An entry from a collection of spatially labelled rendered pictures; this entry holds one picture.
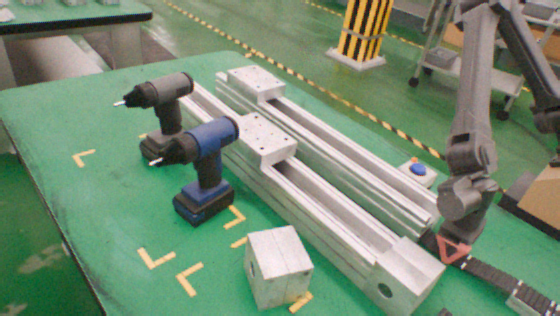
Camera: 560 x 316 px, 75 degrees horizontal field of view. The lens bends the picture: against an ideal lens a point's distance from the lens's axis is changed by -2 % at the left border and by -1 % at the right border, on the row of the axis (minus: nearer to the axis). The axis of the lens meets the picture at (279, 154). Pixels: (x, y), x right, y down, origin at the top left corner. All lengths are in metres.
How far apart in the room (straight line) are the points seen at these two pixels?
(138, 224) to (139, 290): 0.16
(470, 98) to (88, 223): 0.82
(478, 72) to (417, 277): 0.43
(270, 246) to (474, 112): 0.47
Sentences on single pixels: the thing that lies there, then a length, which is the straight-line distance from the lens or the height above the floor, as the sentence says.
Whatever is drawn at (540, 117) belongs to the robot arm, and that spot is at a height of 1.00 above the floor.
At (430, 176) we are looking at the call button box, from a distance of 1.03.
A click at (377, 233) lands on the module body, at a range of 0.77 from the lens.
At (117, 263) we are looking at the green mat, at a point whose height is 0.78.
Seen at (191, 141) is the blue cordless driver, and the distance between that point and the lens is 0.69.
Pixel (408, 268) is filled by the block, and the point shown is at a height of 0.87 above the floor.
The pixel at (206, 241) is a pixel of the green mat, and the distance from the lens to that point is 0.79.
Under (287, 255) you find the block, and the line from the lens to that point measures 0.66.
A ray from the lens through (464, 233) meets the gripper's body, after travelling 0.84.
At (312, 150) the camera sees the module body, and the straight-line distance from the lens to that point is 0.98.
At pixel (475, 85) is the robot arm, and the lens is 0.85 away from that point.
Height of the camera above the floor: 1.38
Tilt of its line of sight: 36 degrees down
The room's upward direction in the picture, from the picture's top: 10 degrees clockwise
